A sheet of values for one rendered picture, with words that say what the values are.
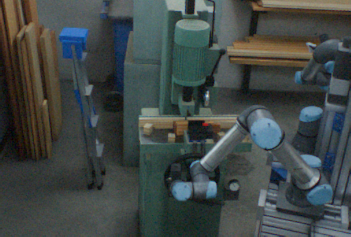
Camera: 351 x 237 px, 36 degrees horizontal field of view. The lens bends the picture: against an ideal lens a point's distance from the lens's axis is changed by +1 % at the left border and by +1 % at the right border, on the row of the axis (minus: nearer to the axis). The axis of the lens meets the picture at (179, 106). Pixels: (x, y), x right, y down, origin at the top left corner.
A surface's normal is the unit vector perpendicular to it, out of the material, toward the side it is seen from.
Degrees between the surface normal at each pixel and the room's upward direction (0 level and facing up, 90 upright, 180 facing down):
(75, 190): 0
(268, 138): 84
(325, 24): 90
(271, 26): 90
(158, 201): 90
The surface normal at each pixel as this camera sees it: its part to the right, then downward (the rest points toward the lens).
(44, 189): 0.05, -0.88
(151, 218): 0.11, 0.48
